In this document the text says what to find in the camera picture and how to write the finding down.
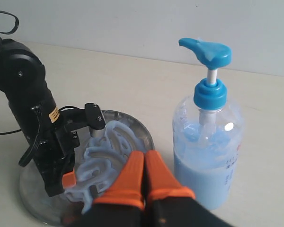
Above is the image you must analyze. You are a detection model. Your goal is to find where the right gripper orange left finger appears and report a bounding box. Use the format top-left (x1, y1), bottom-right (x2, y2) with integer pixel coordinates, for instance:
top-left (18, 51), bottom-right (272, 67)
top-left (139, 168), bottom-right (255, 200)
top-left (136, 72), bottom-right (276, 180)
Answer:
top-left (70, 151), bottom-right (144, 227)

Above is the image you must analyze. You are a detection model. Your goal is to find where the light blue soap smear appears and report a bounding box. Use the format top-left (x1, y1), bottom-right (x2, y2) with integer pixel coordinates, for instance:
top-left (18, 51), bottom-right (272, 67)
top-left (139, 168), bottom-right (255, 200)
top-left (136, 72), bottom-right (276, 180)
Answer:
top-left (64, 120), bottom-right (146, 214)

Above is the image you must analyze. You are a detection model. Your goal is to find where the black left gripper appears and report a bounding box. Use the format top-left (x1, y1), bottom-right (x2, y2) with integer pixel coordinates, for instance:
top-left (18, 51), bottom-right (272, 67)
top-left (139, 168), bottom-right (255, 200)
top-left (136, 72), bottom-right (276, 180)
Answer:
top-left (8, 94), bottom-right (81, 198)

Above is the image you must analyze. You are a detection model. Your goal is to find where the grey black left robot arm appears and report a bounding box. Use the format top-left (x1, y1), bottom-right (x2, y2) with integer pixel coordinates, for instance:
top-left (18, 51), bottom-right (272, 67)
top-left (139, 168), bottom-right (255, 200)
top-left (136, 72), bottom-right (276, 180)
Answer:
top-left (0, 38), bottom-right (75, 197)

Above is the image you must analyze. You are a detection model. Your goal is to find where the round steel plate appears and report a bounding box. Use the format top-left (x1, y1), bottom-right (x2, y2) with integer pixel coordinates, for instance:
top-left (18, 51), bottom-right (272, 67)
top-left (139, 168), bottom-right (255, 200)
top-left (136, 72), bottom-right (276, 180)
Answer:
top-left (19, 110), bottom-right (154, 227)

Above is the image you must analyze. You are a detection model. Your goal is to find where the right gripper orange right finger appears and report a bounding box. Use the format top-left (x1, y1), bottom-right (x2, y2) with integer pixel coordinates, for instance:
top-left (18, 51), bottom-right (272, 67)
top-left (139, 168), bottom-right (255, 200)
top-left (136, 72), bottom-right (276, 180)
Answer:
top-left (145, 150), bottom-right (231, 227)

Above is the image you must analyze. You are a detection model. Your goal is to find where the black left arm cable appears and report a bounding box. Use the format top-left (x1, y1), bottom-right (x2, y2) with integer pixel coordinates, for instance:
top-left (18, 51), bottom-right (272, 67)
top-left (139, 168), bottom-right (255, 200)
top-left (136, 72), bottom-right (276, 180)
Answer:
top-left (0, 10), bottom-right (86, 167)

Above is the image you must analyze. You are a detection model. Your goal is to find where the blue soap pump bottle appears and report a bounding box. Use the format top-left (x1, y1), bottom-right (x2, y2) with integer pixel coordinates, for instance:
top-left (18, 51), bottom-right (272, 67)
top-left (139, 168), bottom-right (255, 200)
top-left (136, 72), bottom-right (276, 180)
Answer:
top-left (172, 38), bottom-right (244, 210)

